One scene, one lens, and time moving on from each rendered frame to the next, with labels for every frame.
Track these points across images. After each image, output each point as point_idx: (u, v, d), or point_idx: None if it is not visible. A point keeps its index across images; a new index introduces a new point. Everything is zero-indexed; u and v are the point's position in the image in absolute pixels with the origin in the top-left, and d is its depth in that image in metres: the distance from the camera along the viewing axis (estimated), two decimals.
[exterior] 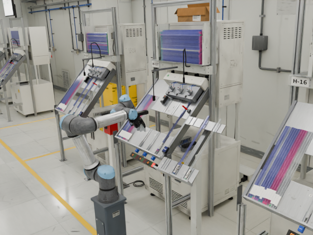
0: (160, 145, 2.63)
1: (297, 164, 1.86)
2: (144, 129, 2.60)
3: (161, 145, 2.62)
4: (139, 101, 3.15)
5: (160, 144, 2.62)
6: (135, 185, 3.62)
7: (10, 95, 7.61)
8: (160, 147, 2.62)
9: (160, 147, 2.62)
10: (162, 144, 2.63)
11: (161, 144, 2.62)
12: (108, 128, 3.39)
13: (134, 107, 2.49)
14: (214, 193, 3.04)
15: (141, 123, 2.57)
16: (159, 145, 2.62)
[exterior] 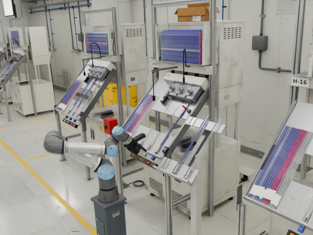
0: (158, 148, 2.62)
1: (297, 164, 1.86)
2: (146, 153, 2.49)
3: (159, 148, 2.61)
4: (139, 101, 3.15)
5: (158, 147, 2.61)
6: (135, 185, 3.62)
7: (10, 95, 7.61)
8: (158, 150, 2.61)
9: (158, 150, 2.61)
10: (159, 147, 2.62)
11: (159, 148, 2.61)
12: (108, 128, 3.39)
13: (129, 136, 2.37)
14: (214, 193, 3.04)
15: (141, 148, 2.46)
16: (157, 148, 2.61)
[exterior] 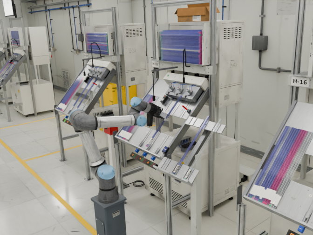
0: (149, 140, 2.55)
1: (297, 164, 1.86)
2: None
3: (151, 141, 2.54)
4: None
5: (150, 140, 2.55)
6: (135, 185, 3.62)
7: (10, 95, 7.61)
8: (149, 142, 2.54)
9: (149, 143, 2.54)
10: (152, 140, 2.55)
11: (151, 140, 2.54)
12: (108, 128, 3.39)
13: None
14: (214, 193, 3.04)
15: None
16: (149, 141, 2.55)
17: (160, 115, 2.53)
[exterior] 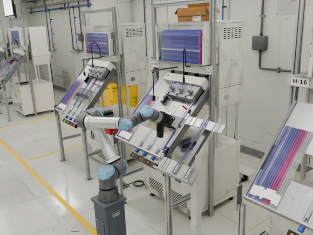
0: (159, 153, 2.28)
1: (297, 164, 1.86)
2: None
3: (161, 153, 2.28)
4: (139, 101, 3.15)
5: (160, 153, 2.28)
6: (135, 185, 3.62)
7: (10, 95, 7.61)
8: (159, 155, 2.27)
9: (159, 156, 2.28)
10: (162, 152, 2.29)
11: (161, 153, 2.28)
12: (108, 128, 3.39)
13: None
14: (214, 193, 3.04)
15: None
16: (159, 154, 2.28)
17: (172, 126, 2.27)
